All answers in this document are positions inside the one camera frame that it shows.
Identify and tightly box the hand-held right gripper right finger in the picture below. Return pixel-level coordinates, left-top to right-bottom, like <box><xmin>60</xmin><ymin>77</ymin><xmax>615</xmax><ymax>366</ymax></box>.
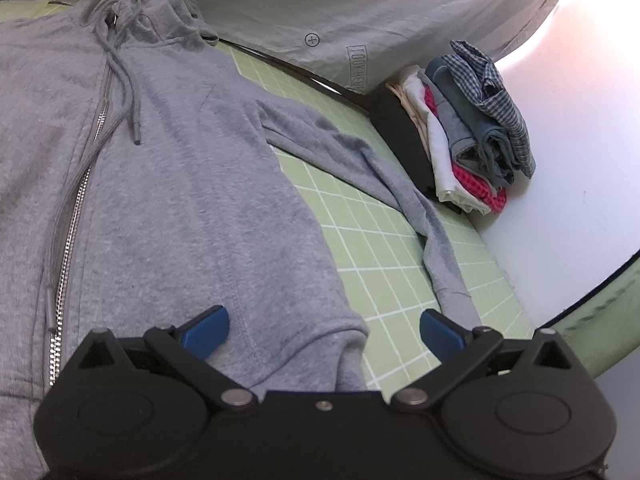
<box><xmin>390</xmin><ymin>309</ymin><xmax>587</xmax><ymax>412</ymax></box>

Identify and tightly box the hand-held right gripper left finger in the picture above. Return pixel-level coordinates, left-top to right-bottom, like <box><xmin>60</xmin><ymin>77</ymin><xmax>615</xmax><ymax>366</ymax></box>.
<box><xmin>62</xmin><ymin>304</ymin><xmax>259</xmax><ymax>412</ymax></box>

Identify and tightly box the grey zip hoodie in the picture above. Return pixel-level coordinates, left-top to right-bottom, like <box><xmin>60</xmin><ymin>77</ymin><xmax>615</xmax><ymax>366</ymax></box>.
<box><xmin>0</xmin><ymin>0</ymin><xmax>484</xmax><ymax>480</ymax></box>

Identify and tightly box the stack of folded clothes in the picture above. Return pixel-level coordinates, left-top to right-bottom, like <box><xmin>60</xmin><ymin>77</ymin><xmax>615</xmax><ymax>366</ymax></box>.
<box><xmin>386</xmin><ymin>39</ymin><xmax>537</xmax><ymax>217</ymax></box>

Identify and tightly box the green grid cutting mat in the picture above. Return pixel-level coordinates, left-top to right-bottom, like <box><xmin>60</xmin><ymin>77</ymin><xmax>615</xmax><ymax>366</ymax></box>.
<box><xmin>0</xmin><ymin>0</ymin><xmax>539</xmax><ymax>394</ymax></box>

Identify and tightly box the pale green fabric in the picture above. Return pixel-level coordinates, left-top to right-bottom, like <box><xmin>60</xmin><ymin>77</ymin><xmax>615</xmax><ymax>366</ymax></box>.
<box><xmin>534</xmin><ymin>260</ymin><xmax>640</xmax><ymax>379</ymax></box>

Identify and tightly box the black folded cloth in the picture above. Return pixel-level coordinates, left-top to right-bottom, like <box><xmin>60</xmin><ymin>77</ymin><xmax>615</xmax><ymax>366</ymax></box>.
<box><xmin>369</xmin><ymin>82</ymin><xmax>442</xmax><ymax>197</ymax></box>

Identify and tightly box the person's pale grey shirt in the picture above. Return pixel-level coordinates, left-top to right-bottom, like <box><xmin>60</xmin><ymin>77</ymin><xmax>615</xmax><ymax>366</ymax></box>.
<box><xmin>0</xmin><ymin>0</ymin><xmax>584</xmax><ymax>97</ymax></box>

